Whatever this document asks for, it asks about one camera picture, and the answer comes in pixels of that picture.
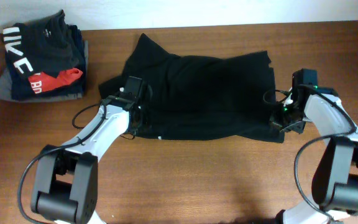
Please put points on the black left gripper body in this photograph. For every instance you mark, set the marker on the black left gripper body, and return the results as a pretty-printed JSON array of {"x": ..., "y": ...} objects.
[{"x": 137, "y": 126}]

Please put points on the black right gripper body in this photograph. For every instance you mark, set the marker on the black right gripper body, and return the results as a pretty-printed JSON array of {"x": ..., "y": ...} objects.
[{"x": 288, "y": 118}]

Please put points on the black t-shirt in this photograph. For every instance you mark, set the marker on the black t-shirt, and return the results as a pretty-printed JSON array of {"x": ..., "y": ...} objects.
[{"x": 199, "y": 97}]

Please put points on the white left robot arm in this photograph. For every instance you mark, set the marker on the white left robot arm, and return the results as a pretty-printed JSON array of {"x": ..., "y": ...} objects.
[{"x": 66, "y": 181}]

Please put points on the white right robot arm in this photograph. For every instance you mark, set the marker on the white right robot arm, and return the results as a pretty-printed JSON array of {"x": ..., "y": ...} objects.
[{"x": 334, "y": 188}]

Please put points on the red folded shirt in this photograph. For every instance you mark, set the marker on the red folded shirt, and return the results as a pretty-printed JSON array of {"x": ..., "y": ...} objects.
[{"x": 42, "y": 82}]

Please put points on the black folded shirt on top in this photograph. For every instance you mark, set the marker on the black folded shirt on top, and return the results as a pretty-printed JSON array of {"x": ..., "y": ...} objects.
[{"x": 49, "y": 46}]

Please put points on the white back board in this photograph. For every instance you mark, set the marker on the white back board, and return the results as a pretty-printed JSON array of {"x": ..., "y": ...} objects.
[{"x": 137, "y": 14}]

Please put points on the navy shirt with white letters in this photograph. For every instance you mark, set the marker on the navy shirt with white letters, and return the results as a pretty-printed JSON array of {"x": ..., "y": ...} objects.
[{"x": 45, "y": 60}]

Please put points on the grey folded shirt at bottom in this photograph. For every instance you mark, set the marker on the grey folded shirt at bottom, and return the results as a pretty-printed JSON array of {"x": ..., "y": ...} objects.
[{"x": 2, "y": 90}]

